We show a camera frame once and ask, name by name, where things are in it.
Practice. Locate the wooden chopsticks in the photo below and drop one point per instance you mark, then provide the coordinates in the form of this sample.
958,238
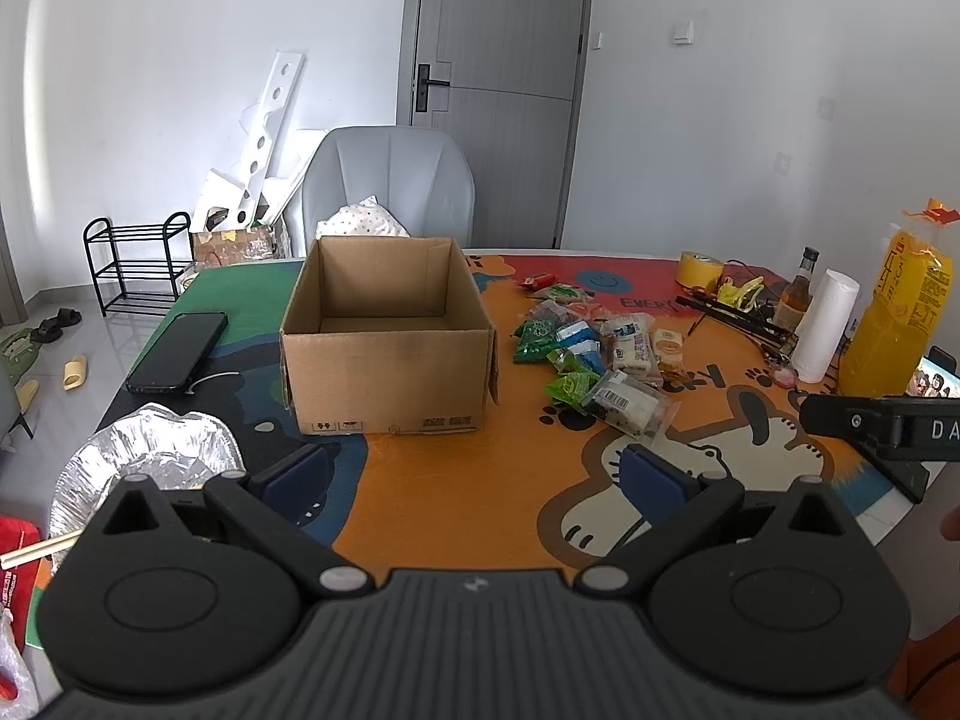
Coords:
39,550

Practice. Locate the brown cardboard box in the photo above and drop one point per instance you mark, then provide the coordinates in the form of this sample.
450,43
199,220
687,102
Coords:
387,336

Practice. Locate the green label pastry packet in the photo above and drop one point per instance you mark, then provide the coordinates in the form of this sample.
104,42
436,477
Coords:
563,294

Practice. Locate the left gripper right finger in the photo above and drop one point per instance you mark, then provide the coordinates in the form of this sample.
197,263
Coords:
685,513

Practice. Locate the yellow plastic bag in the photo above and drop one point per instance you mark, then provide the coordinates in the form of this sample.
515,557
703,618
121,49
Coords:
743,297

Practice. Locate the white dotted pillow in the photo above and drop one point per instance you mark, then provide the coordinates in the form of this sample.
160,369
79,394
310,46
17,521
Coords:
363,219

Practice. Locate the black smartphone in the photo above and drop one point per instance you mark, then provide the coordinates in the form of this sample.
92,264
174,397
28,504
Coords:
169,364

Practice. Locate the dark brown cake packet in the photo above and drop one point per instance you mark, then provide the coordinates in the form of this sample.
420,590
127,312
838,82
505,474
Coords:
552,310

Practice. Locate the aluminium foil tray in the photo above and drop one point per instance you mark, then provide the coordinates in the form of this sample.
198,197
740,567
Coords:
176,451

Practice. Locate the grey armchair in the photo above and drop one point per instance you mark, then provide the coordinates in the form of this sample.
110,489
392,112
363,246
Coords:
419,175

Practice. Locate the brown paper bag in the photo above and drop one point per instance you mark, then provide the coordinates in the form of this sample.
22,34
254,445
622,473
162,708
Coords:
213,249

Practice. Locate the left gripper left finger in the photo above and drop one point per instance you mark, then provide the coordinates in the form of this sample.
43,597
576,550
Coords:
264,512

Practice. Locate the yellow snack bag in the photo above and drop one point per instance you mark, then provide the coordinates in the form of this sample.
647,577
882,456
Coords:
909,298

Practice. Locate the black shoe rack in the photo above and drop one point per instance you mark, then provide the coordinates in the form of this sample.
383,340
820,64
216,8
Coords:
138,269

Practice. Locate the orange label rice cake pack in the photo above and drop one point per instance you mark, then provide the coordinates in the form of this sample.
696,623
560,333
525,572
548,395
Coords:
668,349

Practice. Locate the orange snack packet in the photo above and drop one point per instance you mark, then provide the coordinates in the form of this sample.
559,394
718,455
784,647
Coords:
590,311

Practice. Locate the green snack packet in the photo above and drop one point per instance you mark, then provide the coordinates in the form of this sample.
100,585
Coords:
571,388
536,338

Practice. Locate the white bread clear package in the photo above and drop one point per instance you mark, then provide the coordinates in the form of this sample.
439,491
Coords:
634,408

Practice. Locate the white paper towel roll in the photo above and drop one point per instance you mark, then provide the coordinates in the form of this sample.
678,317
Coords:
823,325

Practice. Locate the blue snack packet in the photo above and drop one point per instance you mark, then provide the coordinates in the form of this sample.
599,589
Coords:
580,337
591,361

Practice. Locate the red snack bar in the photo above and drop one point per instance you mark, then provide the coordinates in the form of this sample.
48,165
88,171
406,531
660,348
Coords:
538,281

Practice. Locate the grey door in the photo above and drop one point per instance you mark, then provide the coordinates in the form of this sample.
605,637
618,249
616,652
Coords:
503,79

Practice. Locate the yellow tape roll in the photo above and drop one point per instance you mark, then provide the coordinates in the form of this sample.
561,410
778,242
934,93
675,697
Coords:
698,271

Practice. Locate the white perforated board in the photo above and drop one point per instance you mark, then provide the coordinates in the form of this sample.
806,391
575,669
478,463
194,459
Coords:
238,198

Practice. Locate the pink pixel keychain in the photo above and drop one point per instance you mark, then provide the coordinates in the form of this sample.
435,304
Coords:
784,376

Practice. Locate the colourful cartoon table mat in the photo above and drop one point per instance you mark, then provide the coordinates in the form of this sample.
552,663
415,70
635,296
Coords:
538,484

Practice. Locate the brown glass bottle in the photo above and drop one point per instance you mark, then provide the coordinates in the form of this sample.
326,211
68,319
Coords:
795,299

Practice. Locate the black folding stand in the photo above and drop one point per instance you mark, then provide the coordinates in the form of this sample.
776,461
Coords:
778,339

